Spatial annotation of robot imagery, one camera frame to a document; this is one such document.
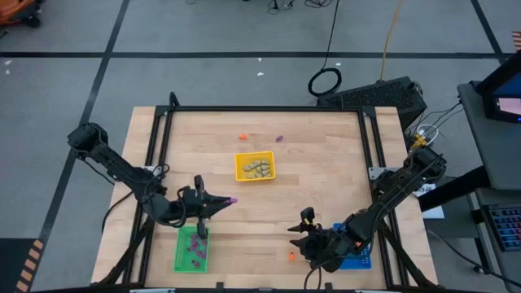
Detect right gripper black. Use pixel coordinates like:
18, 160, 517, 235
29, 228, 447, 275
287, 207, 350, 273

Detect green plastic basket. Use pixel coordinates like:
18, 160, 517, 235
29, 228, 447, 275
173, 225, 212, 273

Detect black coiled cable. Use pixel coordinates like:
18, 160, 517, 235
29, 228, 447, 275
308, 0, 344, 98

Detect grey desk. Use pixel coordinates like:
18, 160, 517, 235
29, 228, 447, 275
456, 80, 521, 293

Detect yellow cable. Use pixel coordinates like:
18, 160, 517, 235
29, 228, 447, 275
379, 0, 405, 82

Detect blue plastic basket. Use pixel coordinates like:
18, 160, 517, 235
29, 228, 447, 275
332, 222, 372, 270

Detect yellow plastic basket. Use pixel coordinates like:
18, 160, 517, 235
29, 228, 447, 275
234, 151, 278, 182

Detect backlit keyboard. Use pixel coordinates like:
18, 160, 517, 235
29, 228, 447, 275
486, 204, 521, 252

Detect orange machine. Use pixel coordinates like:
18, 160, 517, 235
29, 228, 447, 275
0, 0, 42, 28

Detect white coiled cable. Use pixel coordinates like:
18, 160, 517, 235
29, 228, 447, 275
408, 123, 440, 150

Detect black floor cable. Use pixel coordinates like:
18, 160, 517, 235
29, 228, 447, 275
425, 230, 521, 288

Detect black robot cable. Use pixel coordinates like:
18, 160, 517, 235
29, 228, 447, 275
83, 158, 138, 235

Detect white paper sheet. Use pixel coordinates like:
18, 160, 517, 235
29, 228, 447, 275
414, 182, 445, 220

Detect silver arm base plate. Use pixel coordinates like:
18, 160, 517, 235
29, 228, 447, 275
368, 166, 402, 180

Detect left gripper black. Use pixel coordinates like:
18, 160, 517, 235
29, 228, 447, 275
177, 174, 232, 240

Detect black monitor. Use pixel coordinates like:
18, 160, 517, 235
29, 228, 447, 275
475, 50, 521, 123

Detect black computer case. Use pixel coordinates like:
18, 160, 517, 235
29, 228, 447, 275
316, 76, 428, 131

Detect black mat orange stripes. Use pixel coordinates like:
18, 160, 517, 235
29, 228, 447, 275
0, 238, 46, 293

